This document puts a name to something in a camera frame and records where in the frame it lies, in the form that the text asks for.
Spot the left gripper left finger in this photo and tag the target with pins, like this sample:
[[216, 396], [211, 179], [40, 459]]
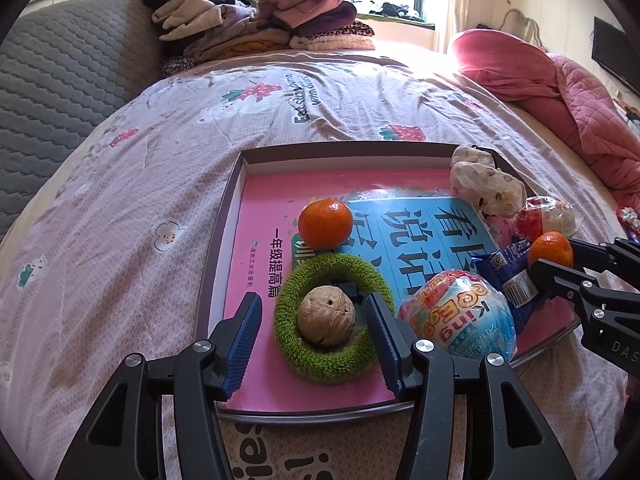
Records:
[[121, 436]]

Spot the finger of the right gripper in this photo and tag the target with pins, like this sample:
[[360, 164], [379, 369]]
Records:
[[621, 258], [589, 298]]

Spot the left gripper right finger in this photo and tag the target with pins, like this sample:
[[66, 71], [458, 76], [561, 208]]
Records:
[[507, 436]]

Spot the orange tangerine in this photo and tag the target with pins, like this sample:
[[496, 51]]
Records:
[[552, 246], [325, 224]]

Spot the small blue surprise egg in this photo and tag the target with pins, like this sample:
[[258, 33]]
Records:
[[544, 213]]

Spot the large surprise egg toy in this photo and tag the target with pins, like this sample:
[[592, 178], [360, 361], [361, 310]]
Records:
[[461, 312]]

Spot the cream floral scrunchie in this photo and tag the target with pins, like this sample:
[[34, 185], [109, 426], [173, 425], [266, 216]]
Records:
[[475, 177]]

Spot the brown walnut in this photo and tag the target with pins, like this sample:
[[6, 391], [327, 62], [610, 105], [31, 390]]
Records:
[[326, 316]]

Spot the small colourful toy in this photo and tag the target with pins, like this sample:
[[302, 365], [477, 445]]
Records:
[[630, 222]]

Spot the blue snack packet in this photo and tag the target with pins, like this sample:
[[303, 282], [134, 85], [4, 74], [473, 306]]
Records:
[[507, 270]]

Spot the pink strawberry print bedsheet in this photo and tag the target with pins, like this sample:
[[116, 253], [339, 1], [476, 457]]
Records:
[[109, 257]]

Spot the black television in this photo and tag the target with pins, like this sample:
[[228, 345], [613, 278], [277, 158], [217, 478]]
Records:
[[614, 52]]

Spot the pink children's book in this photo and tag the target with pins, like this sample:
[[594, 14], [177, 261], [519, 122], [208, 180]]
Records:
[[407, 226]]

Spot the red quilted blanket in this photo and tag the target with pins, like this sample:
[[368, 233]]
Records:
[[562, 95]]

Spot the cream curtain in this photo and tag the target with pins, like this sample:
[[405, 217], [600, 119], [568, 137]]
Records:
[[452, 0]]

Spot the shallow grey cardboard box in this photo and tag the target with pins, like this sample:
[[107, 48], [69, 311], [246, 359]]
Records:
[[293, 159]]

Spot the grey quilted headboard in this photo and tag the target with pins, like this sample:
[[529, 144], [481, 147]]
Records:
[[64, 69]]

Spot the pile of folded clothes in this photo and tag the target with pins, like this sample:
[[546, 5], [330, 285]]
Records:
[[194, 32]]

